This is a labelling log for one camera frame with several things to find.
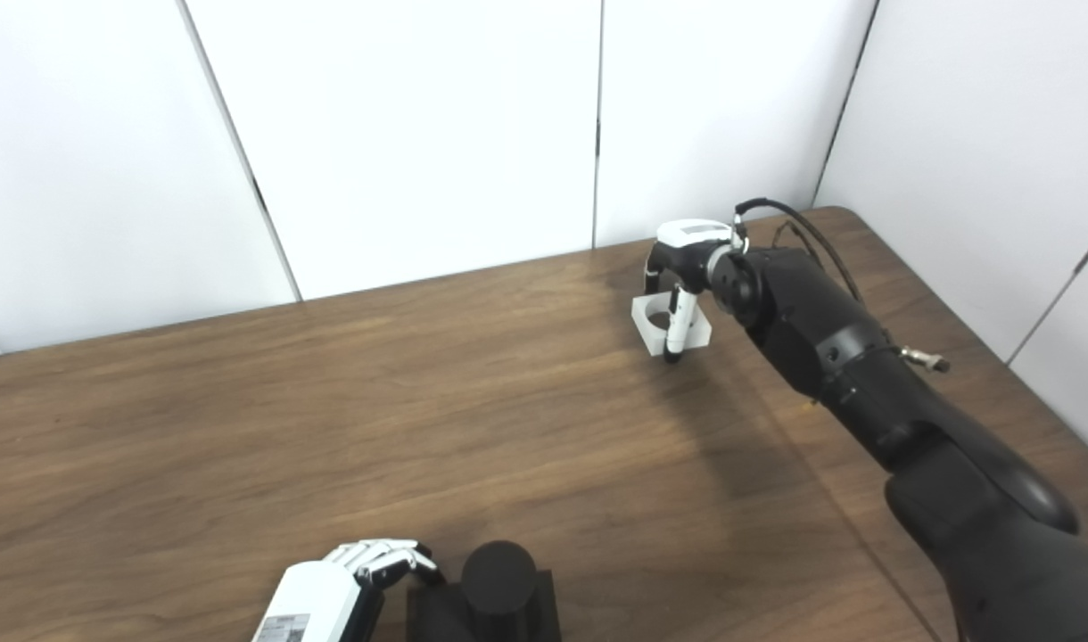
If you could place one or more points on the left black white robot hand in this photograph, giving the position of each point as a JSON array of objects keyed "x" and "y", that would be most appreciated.
[{"x": 317, "y": 597}]

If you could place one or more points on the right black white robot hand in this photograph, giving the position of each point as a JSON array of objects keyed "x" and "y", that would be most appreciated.
[{"x": 691, "y": 254}]

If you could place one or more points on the white square piece with hole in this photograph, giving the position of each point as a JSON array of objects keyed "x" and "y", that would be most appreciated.
[{"x": 647, "y": 334}]

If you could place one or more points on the black peg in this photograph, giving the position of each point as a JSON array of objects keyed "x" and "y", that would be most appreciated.
[{"x": 499, "y": 580}]

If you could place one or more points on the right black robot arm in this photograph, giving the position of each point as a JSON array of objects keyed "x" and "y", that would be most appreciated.
[{"x": 910, "y": 419}]

